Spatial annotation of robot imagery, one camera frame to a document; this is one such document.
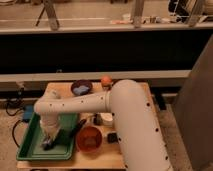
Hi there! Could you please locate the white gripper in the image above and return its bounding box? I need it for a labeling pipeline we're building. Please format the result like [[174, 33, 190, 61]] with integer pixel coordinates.
[[40, 115, 60, 140]]

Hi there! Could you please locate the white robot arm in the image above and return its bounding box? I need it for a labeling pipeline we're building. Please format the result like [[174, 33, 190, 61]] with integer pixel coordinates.
[[34, 80, 173, 171]]

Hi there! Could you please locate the green plastic tray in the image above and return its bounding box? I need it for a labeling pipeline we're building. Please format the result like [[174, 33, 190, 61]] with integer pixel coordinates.
[[16, 113, 78, 161]]

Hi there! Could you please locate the blue power box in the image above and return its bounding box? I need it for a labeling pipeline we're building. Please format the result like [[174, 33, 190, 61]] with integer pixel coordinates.
[[22, 105, 34, 123]]

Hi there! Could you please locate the orange bowl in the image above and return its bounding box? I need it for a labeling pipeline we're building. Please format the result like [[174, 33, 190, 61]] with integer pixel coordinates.
[[75, 126, 102, 153]]

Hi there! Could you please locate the blue cloth in bowl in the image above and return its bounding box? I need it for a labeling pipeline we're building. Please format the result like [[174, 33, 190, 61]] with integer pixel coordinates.
[[73, 86, 89, 95]]

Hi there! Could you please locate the dark purple bowl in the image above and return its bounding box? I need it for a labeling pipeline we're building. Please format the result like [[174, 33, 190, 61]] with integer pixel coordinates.
[[71, 80, 93, 96]]

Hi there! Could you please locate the small dark can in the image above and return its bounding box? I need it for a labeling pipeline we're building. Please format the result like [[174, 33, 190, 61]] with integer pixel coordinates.
[[93, 114, 102, 125]]

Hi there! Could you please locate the white cup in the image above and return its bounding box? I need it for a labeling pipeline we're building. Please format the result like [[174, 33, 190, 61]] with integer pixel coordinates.
[[101, 113, 113, 126]]

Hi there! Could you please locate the black rectangular block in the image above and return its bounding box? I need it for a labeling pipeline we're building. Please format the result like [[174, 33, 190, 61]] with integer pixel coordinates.
[[107, 133, 118, 143]]

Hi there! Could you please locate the orange fruit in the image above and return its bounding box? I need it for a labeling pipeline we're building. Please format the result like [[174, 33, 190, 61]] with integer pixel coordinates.
[[101, 75, 112, 86]]

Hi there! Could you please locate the black handled utensil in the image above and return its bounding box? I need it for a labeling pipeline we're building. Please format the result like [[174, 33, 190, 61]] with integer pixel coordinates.
[[70, 119, 87, 137]]

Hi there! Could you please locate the black cable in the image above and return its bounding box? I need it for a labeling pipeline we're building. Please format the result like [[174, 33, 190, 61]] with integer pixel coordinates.
[[4, 96, 26, 148]]

